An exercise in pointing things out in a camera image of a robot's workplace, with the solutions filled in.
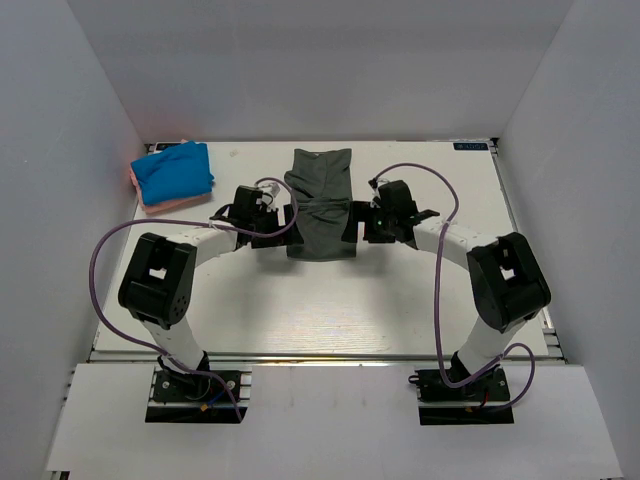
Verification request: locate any folded blue t-shirt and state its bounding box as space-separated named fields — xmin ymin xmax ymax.
xmin=130 ymin=142 xmax=216 ymax=205

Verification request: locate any white front cover board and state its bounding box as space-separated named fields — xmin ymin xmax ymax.
xmin=48 ymin=364 xmax=621 ymax=479

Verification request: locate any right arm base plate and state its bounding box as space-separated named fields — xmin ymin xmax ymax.
xmin=408 ymin=368 xmax=514 ymax=426

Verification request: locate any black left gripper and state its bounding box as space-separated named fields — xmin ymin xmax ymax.
xmin=250 ymin=204 xmax=304 ymax=248

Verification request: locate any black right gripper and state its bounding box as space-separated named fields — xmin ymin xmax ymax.
xmin=343 ymin=201 xmax=398 ymax=243

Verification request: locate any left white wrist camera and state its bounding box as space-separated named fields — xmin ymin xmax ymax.
xmin=257 ymin=181 xmax=280 ymax=199

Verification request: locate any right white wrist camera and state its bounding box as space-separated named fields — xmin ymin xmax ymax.
xmin=368 ymin=177 xmax=381 ymax=208

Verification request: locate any folded pink t-shirt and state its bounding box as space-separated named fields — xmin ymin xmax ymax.
xmin=128 ymin=138 xmax=211 ymax=217

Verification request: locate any aluminium table frame rail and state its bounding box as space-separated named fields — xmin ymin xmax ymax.
xmin=488 ymin=138 xmax=565 ymax=361

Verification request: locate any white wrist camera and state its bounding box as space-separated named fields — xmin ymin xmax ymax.
xmin=368 ymin=177 xmax=381 ymax=208
xmin=257 ymin=181 xmax=280 ymax=199

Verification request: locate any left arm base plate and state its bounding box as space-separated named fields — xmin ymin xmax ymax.
xmin=145 ymin=368 xmax=250 ymax=425

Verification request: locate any blue logo sticker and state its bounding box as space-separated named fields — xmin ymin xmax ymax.
xmin=453 ymin=142 xmax=489 ymax=151

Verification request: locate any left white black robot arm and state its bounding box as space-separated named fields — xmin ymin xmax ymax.
xmin=118 ymin=177 xmax=303 ymax=399

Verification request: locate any dark grey t-shirt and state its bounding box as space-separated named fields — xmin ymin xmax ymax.
xmin=284 ymin=149 xmax=356 ymax=262

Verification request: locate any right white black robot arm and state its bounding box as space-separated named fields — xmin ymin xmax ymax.
xmin=342 ymin=181 xmax=551 ymax=399

